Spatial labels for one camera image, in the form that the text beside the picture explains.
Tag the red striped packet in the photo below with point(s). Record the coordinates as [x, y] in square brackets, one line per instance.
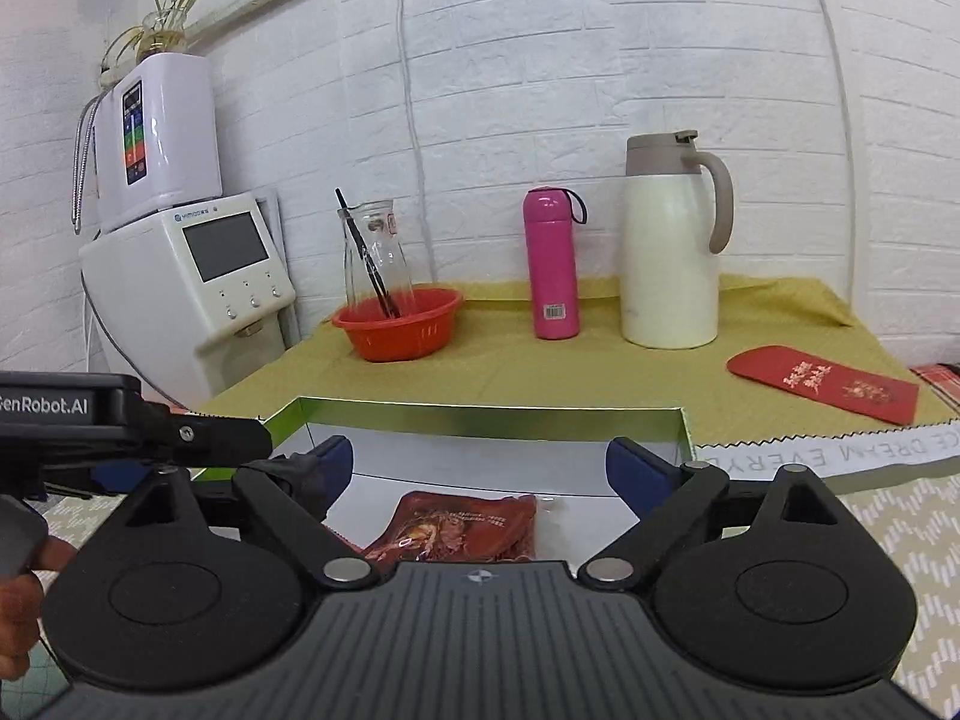
[941, 381]

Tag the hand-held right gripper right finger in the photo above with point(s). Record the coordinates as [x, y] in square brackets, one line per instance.
[636, 474]

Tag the glass carafe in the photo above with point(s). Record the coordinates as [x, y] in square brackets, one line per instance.
[390, 255]

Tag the beige patterned mat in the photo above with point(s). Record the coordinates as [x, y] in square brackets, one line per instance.
[915, 540]

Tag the person's left hand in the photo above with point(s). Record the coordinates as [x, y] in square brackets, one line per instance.
[19, 622]

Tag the red plastic basket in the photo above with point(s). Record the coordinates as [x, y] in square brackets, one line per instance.
[397, 334]

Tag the glass vase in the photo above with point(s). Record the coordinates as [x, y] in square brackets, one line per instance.
[165, 34]

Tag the red envelope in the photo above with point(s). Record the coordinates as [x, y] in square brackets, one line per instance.
[817, 382]

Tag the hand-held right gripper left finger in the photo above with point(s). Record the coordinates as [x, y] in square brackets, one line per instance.
[336, 461]

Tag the white water dispenser with screen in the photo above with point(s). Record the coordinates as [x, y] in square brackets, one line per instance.
[172, 300]

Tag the white lettered cloth strip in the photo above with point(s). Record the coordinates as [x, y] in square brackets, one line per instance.
[825, 454]

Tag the black stirring stick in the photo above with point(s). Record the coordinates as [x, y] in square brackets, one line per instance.
[364, 247]

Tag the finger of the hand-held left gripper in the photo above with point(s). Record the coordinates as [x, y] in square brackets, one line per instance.
[116, 478]
[217, 439]

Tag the pink thermos bottle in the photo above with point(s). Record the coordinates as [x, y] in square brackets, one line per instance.
[553, 262]

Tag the red snack packet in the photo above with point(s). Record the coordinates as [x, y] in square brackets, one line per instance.
[450, 529]

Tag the white thermal jug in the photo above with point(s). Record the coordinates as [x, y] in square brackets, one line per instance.
[667, 262]

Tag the yellow-green tablecloth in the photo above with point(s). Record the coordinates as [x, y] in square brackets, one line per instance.
[525, 375]

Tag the white water purifier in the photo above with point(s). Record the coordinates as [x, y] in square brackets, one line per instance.
[169, 127]

